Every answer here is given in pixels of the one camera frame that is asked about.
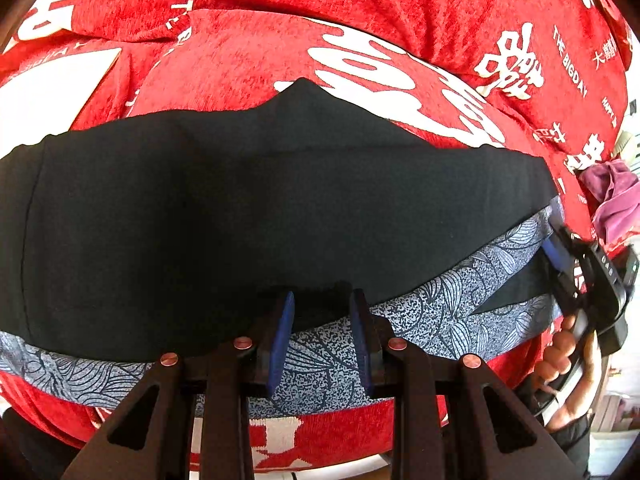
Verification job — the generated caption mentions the purple cloth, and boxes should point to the purple cloth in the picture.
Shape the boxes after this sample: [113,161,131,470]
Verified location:
[578,158,639,246]

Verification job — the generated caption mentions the red sofa cover white characters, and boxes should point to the red sofa cover white characters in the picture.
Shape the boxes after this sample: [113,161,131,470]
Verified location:
[1,0,630,470]

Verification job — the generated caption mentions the person's right hand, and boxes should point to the person's right hand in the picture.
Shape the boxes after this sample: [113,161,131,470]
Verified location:
[532,315,602,434]

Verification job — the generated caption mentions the black pants patterned waistband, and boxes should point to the black pants patterned waistband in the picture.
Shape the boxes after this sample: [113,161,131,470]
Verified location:
[1,79,560,418]

